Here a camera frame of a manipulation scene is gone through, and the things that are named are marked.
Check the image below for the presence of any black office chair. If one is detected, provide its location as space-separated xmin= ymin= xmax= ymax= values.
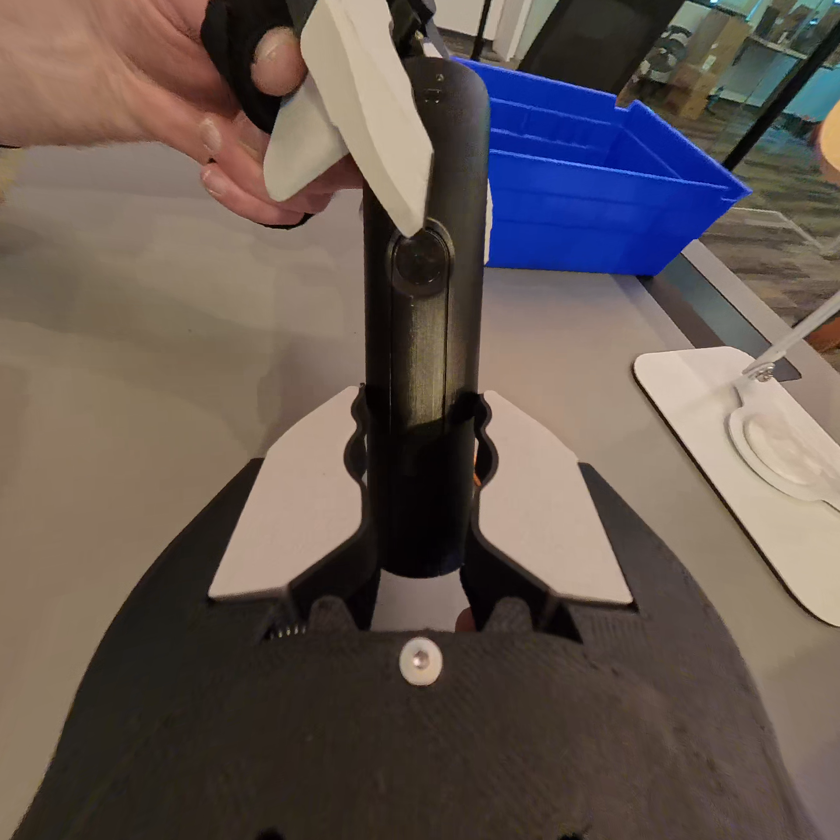
xmin=517 ymin=0 xmax=685 ymax=96

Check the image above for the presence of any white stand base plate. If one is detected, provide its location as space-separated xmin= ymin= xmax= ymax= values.
xmin=633 ymin=289 xmax=840 ymax=627

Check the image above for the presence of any blue plastic bin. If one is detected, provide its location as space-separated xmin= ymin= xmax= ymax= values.
xmin=453 ymin=56 xmax=753 ymax=277

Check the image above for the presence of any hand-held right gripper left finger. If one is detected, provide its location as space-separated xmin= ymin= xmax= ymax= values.
xmin=209 ymin=385 xmax=382 ymax=632

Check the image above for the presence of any cardboard box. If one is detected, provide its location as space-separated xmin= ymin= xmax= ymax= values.
xmin=666 ymin=10 xmax=752 ymax=120

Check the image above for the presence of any grey desk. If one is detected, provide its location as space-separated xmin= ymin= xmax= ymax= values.
xmin=0 ymin=141 xmax=840 ymax=840

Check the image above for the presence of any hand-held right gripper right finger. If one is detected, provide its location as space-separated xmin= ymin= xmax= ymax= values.
xmin=459 ymin=390 xmax=635 ymax=632

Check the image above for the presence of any person's left hand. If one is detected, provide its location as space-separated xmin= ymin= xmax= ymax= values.
xmin=0 ymin=0 xmax=365 ymax=227

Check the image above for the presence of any black metal frame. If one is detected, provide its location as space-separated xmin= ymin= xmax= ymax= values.
xmin=722 ymin=39 xmax=840 ymax=173

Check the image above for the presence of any black remote control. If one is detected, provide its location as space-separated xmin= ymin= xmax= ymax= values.
xmin=362 ymin=56 xmax=492 ymax=580

